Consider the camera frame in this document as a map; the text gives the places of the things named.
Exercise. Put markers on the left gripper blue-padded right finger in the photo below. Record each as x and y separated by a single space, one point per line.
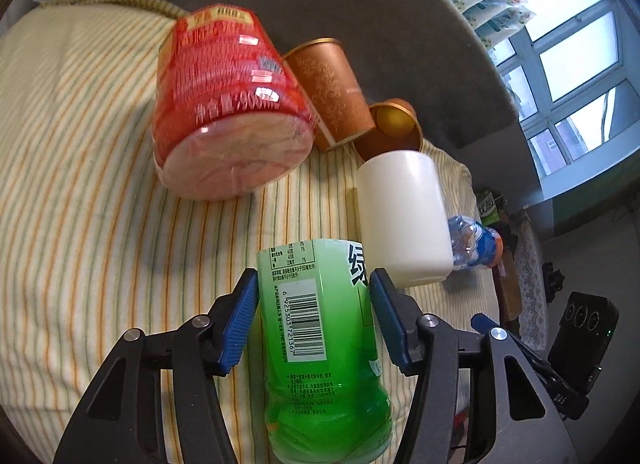
512 417

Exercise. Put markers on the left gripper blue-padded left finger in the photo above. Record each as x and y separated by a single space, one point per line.
120 417

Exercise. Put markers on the green tea bottle cup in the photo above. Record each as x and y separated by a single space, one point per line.
325 398

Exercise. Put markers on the blue orange bottle cup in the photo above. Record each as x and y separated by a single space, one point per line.
473 244

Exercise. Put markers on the white plastic cup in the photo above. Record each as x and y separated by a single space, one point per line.
403 221

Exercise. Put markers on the copper cup near jar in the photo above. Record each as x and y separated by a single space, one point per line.
331 87

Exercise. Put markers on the lace covered side table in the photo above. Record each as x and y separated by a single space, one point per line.
528 260

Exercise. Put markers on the red plastic jar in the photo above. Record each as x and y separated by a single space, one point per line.
229 116

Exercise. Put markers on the grey sofa backrest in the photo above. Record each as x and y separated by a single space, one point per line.
422 51

